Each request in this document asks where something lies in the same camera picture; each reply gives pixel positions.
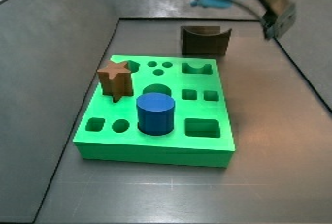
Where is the dark brown curved fixture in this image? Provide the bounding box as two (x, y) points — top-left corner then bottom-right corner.
(181, 26), (232, 56)

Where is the brown star-shaped block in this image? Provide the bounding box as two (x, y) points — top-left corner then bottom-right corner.
(98, 61), (134, 103)

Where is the dark blue cylinder block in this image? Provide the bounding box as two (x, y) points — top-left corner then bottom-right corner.
(137, 92), (176, 136)

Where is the green shape-sorter base block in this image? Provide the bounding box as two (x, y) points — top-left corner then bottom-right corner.
(73, 55), (236, 167)

